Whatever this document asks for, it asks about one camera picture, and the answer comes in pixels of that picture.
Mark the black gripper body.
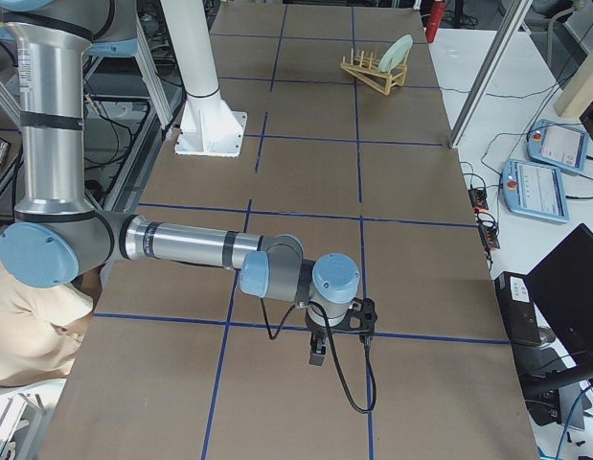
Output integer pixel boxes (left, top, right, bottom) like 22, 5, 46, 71
306, 319, 328, 353

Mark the pale green plate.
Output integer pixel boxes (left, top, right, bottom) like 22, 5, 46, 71
377, 34, 413, 72

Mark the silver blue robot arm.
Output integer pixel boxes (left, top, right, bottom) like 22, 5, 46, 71
0, 1, 376, 365

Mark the black desktop box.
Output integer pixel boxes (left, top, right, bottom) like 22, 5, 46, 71
494, 271, 556, 348

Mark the black computer monitor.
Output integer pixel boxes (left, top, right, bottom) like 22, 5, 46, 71
525, 223, 593, 376

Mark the lower blue teach pendant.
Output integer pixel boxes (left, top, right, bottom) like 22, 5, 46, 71
501, 159, 569, 223

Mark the blue teach pendant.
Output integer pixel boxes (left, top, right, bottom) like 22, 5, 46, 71
527, 119, 589, 173
501, 159, 569, 223

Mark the wooden dish rack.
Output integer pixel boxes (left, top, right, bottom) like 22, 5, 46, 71
340, 50, 409, 96

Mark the person in beige clothes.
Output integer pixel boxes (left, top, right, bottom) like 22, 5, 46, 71
0, 261, 103, 387

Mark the upper blue teach pendant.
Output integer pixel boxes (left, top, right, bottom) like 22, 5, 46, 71
527, 119, 589, 173

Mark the red cylinder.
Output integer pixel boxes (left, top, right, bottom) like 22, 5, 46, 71
425, 0, 445, 43

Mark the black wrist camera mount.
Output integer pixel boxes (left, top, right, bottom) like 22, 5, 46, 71
331, 298, 377, 339

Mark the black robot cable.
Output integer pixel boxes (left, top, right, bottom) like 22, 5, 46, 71
260, 295, 377, 414

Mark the white pedestal column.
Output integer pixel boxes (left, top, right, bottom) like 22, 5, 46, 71
161, 0, 247, 158

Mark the aluminium frame post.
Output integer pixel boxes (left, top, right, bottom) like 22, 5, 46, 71
448, 0, 533, 149

